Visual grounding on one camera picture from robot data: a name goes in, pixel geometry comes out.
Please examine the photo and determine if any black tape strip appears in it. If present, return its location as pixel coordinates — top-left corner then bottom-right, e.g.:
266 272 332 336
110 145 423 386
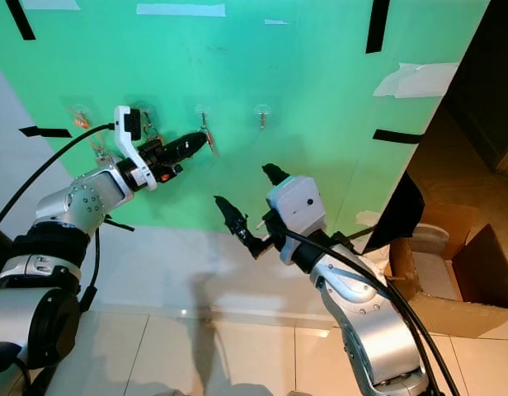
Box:
373 129 425 145
365 0 392 55
4 0 37 41
18 125 73 139

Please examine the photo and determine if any white plastic item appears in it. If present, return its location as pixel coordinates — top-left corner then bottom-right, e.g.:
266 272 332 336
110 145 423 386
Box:
409 222 463 299

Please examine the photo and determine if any long white tape strip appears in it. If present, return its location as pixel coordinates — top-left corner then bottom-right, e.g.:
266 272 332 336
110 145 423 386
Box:
135 2 228 18

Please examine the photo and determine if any green backdrop sheet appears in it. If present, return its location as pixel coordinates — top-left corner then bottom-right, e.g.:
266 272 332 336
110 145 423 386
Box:
0 0 492 240

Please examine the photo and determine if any clear adhesive wall hook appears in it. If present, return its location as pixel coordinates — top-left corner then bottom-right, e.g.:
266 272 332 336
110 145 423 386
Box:
65 97 97 126
252 104 274 132
194 104 214 138

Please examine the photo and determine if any brown cardboard box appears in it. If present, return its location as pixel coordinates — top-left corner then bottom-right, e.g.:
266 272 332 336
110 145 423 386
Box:
384 201 508 341

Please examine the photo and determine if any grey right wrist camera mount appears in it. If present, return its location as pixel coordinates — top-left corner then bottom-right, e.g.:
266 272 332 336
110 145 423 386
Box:
266 174 328 266

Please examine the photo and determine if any orange key bunch with tag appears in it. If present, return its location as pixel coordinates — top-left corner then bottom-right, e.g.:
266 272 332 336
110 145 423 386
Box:
66 107 115 167

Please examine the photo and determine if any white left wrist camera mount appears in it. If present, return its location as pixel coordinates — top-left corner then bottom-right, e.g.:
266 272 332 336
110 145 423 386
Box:
113 104 155 191

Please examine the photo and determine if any white paper sheet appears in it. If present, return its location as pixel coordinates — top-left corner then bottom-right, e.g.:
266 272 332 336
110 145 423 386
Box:
373 62 462 99

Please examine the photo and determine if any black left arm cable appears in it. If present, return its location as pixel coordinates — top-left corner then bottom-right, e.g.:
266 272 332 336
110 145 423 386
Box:
0 124 116 232

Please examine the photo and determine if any white tape piece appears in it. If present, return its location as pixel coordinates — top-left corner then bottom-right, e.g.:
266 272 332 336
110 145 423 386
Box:
356 210 383 229

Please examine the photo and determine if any black hanging cable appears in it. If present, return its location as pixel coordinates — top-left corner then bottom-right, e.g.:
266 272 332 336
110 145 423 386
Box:
79 213 133 314

